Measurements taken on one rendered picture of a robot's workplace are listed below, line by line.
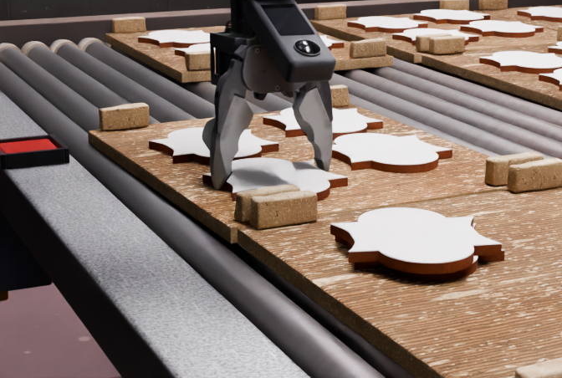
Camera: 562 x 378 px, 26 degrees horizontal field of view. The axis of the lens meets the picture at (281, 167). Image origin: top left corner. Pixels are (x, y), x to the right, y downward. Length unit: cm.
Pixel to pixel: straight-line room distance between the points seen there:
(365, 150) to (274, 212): 25
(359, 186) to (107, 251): 26
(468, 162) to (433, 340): 48
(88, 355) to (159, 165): 192
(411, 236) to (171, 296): 20
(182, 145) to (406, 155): 24
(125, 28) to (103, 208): 99
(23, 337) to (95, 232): 219
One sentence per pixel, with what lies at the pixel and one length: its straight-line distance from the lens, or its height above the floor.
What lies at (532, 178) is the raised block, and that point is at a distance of 118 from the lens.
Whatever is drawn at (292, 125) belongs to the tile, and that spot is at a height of 95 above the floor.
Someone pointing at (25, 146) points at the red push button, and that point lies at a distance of 139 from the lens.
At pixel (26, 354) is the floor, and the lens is 320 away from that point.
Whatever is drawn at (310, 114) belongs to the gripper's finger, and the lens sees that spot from 118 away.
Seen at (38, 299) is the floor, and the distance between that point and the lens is 355.
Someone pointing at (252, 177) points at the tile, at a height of 95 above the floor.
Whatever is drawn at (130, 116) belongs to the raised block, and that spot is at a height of 95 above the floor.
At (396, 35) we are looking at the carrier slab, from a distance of 208.
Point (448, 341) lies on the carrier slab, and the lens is 83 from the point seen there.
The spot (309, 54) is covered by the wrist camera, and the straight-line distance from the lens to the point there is 108.
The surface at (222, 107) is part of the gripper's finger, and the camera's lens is 114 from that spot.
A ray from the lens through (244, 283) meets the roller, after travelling 98.
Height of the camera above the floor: 126
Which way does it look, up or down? 15 degrees down
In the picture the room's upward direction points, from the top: straight up
